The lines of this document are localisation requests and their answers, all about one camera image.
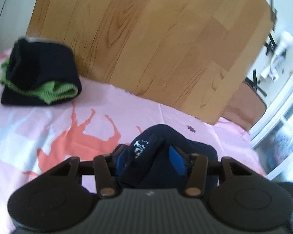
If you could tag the wooden headboard panel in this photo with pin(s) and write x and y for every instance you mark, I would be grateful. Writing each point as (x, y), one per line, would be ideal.
(191, 55)

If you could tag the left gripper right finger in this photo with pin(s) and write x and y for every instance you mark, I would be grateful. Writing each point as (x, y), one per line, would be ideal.
(193, 167)

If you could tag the pink bed sheet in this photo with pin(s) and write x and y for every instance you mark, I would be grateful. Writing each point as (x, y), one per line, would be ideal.
(35, 139)

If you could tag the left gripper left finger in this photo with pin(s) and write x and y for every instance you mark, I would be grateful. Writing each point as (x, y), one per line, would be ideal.
(106, 171)

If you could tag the folded black green sweater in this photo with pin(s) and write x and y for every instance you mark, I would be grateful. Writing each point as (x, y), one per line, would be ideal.
(39, 74)

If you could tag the brown mesh pillow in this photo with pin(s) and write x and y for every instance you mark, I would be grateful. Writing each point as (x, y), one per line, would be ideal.
(245, 108)

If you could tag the navy reindeer pattern sweater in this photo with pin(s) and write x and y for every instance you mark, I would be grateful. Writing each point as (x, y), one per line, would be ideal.
(145, 163)

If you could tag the white window frame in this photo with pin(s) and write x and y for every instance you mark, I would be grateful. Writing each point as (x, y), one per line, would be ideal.
(272, 137)

